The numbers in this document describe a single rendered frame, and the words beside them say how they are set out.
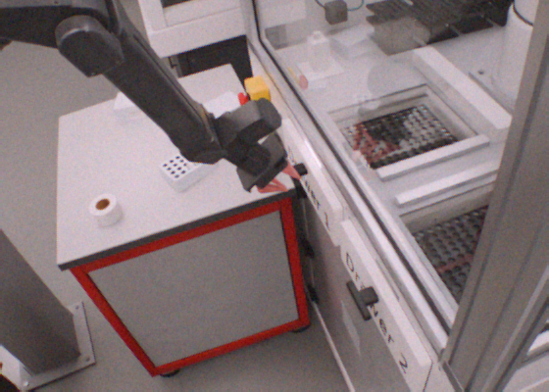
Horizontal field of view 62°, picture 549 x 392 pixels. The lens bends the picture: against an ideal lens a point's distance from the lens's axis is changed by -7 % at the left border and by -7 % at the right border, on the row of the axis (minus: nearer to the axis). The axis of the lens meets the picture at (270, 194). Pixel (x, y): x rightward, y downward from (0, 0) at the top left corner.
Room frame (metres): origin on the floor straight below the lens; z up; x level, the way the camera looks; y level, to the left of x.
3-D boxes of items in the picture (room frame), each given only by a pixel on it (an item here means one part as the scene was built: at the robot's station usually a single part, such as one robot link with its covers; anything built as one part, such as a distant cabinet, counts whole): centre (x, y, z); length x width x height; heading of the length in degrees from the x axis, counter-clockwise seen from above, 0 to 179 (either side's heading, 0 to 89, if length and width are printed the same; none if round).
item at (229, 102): (1.16, 0.09, 0.77); 0.13 x 0.09 x 0.02; 118
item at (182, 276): (1.06, 0.28, 0.38); 0.62 x 0.58 x 0.76; 10
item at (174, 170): (0.93, 0.19, 0.78); 0.12 x 0.08 x 0.04; 122
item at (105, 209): (0.83, 0.39, 0.78); 0.07 x 0.07 x 0.04
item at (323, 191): (0.71, -0.09, 0.87); 0.29 x 0.02 x 0.11; 10
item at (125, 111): (1.24, 0.34, 0.79); 0.13 x 0.09 x 0.05; 86
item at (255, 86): (1.03, -0.02, 0.88); 0.07 x 0.05 x 0.07; 10
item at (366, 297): (0.39, -0.12, 0.91); 0.07 x 0.04 x 0.01; 10
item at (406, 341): (0.40, -0.14, 0.87); 0.29 x 0.02 x 0.11; 10
